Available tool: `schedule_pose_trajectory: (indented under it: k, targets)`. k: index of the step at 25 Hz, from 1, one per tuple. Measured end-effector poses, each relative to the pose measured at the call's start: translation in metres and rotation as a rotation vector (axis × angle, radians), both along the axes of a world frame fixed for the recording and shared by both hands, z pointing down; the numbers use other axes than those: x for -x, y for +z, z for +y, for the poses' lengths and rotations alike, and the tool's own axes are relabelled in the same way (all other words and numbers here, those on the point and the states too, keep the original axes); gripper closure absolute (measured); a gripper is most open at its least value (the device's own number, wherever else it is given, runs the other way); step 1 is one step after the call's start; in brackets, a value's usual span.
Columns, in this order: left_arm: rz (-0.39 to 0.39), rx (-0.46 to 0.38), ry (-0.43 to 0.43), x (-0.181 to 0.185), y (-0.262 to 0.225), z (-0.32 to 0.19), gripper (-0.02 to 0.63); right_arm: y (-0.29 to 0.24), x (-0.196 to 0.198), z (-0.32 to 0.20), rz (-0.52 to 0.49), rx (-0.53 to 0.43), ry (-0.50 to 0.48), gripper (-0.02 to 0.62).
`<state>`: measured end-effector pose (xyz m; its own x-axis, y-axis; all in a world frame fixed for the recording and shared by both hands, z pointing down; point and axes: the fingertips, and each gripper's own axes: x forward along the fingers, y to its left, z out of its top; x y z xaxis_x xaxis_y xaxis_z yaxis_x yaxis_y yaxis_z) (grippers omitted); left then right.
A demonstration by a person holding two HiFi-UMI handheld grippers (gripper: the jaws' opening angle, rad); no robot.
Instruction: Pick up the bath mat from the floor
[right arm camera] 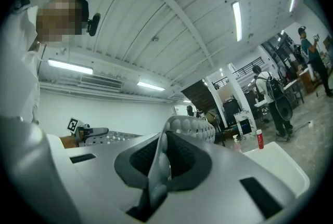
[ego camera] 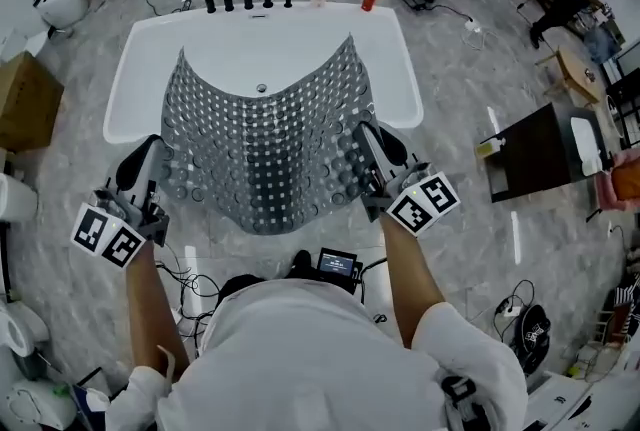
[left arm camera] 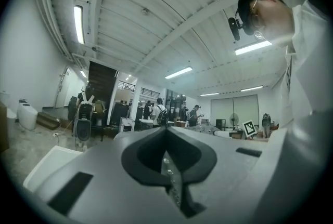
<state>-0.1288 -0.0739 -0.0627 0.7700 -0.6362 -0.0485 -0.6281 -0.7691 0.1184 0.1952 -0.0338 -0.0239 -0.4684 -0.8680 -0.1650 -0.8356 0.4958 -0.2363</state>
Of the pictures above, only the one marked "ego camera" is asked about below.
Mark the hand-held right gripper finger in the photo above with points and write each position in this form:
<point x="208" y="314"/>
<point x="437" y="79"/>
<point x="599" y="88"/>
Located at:
<point x="392" y="149"/>
<point x="371" y="154"/>

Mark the white power strip with plugs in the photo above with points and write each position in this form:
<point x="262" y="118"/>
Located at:
<point x="507" y="311"/>

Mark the light wooden table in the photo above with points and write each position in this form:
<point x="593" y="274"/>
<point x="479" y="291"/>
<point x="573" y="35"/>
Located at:
<point x="575" y="74"/>

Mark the small screen device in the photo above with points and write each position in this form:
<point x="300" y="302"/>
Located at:
<point x="336" y="264"/>

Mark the person's black shoe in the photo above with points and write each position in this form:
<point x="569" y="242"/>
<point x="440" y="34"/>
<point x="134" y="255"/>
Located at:
<point x="302" y="264"/>

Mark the white cylindrical fixture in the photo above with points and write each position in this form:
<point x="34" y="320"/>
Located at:
<point x="15" y="196"/>

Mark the dark vanity cabinet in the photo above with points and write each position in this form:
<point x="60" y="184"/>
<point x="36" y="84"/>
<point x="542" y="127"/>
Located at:
<point x="530" y="154"/>

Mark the person's right forearm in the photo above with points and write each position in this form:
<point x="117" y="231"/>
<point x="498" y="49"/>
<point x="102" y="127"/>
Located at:
<point x="407" y="279"/>

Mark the bathtub drain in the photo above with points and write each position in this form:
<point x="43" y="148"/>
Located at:
<point x="261" y="88"/>

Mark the person's white shirt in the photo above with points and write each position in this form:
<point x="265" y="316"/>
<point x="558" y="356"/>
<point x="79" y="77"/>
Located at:
<point x="310" y="359"/>

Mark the brown cardboard box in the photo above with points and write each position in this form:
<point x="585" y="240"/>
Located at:
<point x="27" y="104"/>

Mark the person's left forearm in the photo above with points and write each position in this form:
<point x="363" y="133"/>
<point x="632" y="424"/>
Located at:
<point x="152" y="309"/>

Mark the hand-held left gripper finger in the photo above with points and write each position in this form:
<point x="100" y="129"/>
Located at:
<point x="136" y="164"/>

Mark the white toilet with open seat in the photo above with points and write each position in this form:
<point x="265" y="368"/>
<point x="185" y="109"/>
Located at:
<point x="17" y="334"/>

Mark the grey perforated bath mat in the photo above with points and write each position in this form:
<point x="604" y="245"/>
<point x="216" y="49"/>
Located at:
<point x="260" y="144"/>

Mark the black faucet knob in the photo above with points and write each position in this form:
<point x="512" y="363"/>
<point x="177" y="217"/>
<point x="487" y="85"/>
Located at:
<point x="248" y="1"/>
<point x="210" y="5"/>
<point x="229" y="3"/>

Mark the white bathtub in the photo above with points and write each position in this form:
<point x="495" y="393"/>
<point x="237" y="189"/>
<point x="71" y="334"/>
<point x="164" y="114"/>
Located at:
<point x="260" y="39"/>

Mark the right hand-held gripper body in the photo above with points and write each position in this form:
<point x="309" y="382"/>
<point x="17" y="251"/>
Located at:
<point x="420" y="206"/>

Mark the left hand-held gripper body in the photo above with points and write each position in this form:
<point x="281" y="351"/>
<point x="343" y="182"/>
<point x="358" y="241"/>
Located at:
<point x="120" y="239"/>

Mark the black bag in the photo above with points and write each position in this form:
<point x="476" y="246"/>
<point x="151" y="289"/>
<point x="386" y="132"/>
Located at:
<point x="532" y="339"/>

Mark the pink cloth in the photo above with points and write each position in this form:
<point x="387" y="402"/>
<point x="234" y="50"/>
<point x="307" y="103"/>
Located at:
<point x="607" y="194"/>

